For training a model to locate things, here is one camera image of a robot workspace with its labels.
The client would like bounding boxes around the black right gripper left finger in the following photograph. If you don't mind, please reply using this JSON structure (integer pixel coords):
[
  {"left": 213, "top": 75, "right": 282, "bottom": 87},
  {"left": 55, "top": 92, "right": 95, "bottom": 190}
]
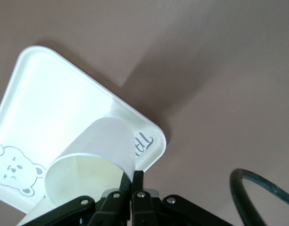
[{"left": 38, "top": 173, "right": 132, "bottom": 226}]

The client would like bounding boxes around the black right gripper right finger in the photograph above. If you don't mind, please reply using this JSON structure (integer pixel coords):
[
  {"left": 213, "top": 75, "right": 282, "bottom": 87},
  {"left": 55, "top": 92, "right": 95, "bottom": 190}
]
[{"left": 132, "top": 169, "right": 230, "bottom": 226}]

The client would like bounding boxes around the white plastic cup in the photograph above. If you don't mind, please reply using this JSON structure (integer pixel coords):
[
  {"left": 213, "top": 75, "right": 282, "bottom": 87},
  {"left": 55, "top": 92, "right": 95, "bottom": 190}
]
[
  {"left": 18, "top": 197, "right": 57, "bottom": 226},
  {"left": 44, "top": 117, "right": 137, "bottom": 209}
]

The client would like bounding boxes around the white bear print tray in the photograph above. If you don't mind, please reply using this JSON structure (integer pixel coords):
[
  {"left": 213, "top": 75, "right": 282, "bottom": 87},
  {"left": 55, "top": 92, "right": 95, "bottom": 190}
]
[{"left": 0, "top": 45, "right": 167, "bottom": 214}]

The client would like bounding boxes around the brown table cover mat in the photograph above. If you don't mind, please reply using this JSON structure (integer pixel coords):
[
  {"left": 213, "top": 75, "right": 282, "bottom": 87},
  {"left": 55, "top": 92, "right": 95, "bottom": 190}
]
[{"left": 0, "top": 0, "right": 289, "bottom": 226}]

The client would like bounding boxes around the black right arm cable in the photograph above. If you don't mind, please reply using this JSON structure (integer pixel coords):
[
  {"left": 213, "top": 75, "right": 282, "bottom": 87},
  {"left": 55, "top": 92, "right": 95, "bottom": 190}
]
[{"left": 230, "top": 168, "right": 284, "bottom": 226}]

